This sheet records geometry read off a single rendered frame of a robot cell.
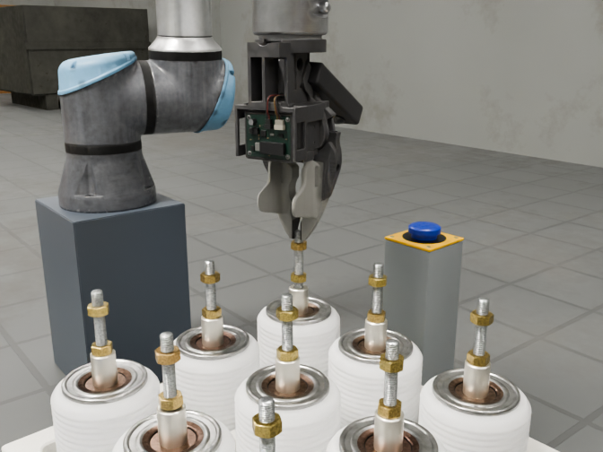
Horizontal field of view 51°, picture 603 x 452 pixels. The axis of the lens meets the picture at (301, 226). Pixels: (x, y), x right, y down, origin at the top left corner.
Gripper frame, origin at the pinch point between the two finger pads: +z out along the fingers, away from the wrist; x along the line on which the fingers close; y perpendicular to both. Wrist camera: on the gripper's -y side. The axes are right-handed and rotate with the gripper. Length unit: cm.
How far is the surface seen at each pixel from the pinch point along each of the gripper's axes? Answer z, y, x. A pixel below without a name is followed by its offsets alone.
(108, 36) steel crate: -23, -341, -389
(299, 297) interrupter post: 7.9, 1.5, 0.6
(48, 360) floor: 35, -7, -56
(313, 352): 13.1, 3.5, 3.6
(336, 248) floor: 35, -89, -41
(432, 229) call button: 2.2, -13.4, 10.6
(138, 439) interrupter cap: 9.8, 28.4, 2.0
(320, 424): 11.5, 17.2, 12.0
